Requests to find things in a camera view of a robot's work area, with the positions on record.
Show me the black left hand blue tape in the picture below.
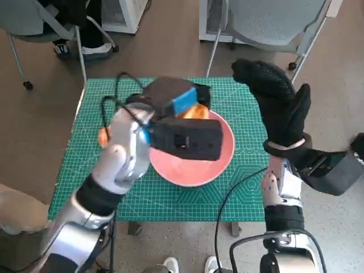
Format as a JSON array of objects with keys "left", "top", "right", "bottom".
[{"left": 142, "top": 76, "right": 213, "bottom": 119}]

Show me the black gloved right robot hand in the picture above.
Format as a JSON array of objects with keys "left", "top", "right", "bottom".
[{"left": 231, "top": 58, "right": 311, "bottom": 147}]

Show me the rectangular toy bread loaf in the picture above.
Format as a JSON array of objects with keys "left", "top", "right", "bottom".
[{"left": 177, "top": 102, "right": 210, "bottom": 120}]

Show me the round toy bread bun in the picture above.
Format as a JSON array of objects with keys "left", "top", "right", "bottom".
[{"left": 98, "top": 127, "right": 112, "bottom": 147}]

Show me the pink bowl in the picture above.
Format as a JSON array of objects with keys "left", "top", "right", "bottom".
[{"left": 149, "top": 109, "right": 235, "bottom": 187}]

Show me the grey mesh office chair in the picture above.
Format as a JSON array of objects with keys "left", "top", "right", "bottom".
[
  {"left": 0, "top": 0, "right": 119, "bottom": 90},
  {"left": 206, "top": 0, "right": 345, "bottom": 82}
]

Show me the white perforated cabinet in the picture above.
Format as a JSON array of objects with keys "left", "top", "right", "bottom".
[
  {"left": 198, "top": 0, "right": 299, "bottom": 45},
  {"left": 101, "top": 0, "right": 151, "bottom": 35}
]

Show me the person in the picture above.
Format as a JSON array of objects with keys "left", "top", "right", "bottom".
[
  {"left": 42, "top": 0, "right": 113, "bottom": 60},
  {"left": 0, "top": 183, "right": 51, "bottom": 237}
]

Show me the green cutting mat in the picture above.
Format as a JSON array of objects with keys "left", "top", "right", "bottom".
[{"left": 47, "top": 77, "right": 271, "bottom": 222}]

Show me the white shoe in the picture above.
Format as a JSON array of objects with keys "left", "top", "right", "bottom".
[
  {"left": 205, "top": 255, "right": 220, "bottom": 273},
  {"left": 163, "top": 257, "right": 179, "bottom": 273}
]

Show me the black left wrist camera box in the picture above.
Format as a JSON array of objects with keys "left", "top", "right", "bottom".
[{"left": 149, "top": 118, "right": 223, "bottom": 162}]

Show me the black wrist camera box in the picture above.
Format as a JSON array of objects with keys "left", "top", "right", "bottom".
[
  {"left": 149, "top": 118, "right": 223, "bottom": 162},
  {"left": 295, "top": 150, "right": 364, "bottom": 196}
]

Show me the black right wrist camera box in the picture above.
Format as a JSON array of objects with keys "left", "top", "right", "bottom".
[{"left": 295, "top": 150, "right": 364, "bottom": 196}]

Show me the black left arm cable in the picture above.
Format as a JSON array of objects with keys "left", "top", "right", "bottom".
[{"left": 101, "top": 72, "right": 156, "bottom": 273}]

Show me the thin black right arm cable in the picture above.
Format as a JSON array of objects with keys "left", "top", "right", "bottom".
[{"left": 214, "top": 167, "right": 268, "bottom": 273}]

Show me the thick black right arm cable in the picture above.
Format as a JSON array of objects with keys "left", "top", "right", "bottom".
[{"left": 228, "top": 229, "right": 328, "bottom": 273}]

